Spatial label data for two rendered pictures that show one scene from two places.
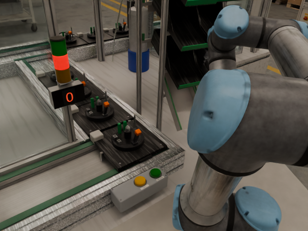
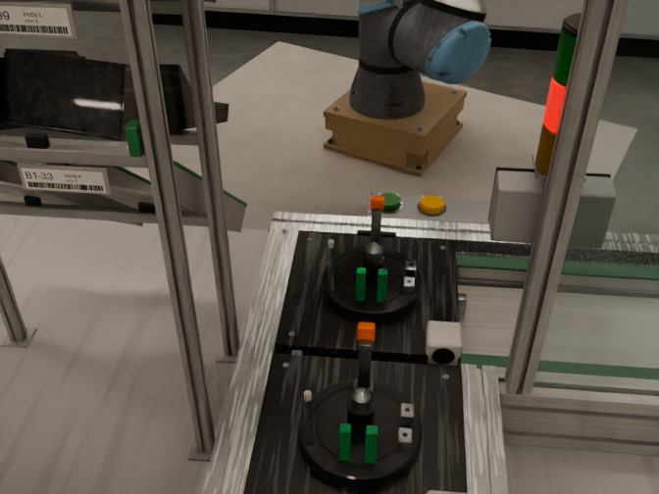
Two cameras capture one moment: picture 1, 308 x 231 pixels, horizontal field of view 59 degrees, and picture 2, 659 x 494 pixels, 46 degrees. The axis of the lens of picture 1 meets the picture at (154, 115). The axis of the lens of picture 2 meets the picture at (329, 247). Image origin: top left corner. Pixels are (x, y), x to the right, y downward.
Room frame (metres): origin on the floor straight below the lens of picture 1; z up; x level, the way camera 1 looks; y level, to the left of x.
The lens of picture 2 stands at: (1.54, 0.62, 1.70)
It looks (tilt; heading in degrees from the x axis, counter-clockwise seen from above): 39 degrees down; 224
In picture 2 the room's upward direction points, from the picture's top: straight up
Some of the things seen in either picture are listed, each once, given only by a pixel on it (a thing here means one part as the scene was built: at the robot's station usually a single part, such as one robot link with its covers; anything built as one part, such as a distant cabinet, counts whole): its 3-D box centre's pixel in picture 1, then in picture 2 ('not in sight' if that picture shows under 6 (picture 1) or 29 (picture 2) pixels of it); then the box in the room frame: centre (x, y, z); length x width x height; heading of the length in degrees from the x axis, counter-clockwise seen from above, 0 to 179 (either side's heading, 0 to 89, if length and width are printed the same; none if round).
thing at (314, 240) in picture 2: (128, 142); (372, 293); (0.91, 0.11, 0.96); 0.24 x 0.24 x 0.02; 38
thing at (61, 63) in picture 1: (61, 60); (574, 102); (0.89, 0.33, 1.33); 0.05 x 0.05 x 0.05
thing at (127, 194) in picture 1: (140, 187); (430, 222); (0.69, 0.04, 0.93); 0.21 x 0.07 x 0.06; 128
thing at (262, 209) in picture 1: (250, 217); (391, 22); (0.45, -0.26, 1.11); 0.13 x 0.12 x 0.14; 82
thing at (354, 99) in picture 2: not in sight; (387, 78); (0.45, -0.26, 0.99); 0.15 x 0.15 x 0.10
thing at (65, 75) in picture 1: (63, 74); (564, 146); (0.89, 0.33, 1.28); 0.05 x 0.05 x 0.05
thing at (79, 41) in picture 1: (67, 36); not in sight; (2.14, 0.71, 1.01); 0.24 x 0.24 x 0.13; 38
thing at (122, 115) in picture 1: (99, 106); (361, 413); (1.11, 0.27, 1.01); 0.24 x 0.24 x 0.13; 38
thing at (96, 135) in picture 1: (96, 137); (442, 343); (0.93, 0.24, 0.97); 0.05 x 0.05 x 0.04; 38
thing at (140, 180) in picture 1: (140, 181); (431, 206); (0.69, 0.04, 0.96); 0.04 x 0.04 x 0.02
